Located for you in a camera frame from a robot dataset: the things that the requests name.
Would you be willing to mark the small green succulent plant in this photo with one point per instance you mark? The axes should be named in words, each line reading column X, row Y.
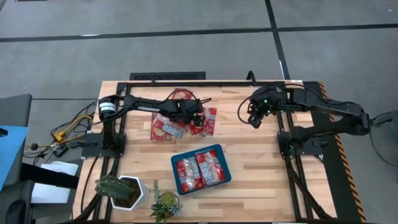
column 166, row 200

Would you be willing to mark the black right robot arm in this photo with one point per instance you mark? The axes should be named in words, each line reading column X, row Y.
column 335, row 107

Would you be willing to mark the green cactus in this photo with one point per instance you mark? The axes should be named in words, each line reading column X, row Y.
column 112, row 188

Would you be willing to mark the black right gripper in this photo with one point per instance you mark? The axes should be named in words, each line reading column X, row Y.
column 269, row 99

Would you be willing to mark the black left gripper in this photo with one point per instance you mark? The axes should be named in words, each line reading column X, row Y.
column 186, row 110

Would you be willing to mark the blue plastic basket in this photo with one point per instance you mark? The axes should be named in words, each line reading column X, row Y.
column 221, row 154

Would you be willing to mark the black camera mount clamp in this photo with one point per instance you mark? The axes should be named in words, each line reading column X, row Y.
column 251, row 77

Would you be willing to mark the black power adapter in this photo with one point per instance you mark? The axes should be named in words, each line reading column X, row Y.
column 60, row 150

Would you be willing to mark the white hexagonal plant pot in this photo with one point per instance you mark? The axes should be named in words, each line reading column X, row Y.
column 141, row 193

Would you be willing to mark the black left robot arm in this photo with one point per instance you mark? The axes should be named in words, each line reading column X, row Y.
column 146, row 105

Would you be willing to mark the black mat with hazard stripes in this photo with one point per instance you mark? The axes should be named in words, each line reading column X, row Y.
column 329, row 174

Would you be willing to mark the blue board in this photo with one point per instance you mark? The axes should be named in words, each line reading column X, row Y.
column 11, row 149

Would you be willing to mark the white paper sheets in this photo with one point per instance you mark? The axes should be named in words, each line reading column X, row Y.
column 49, row 194

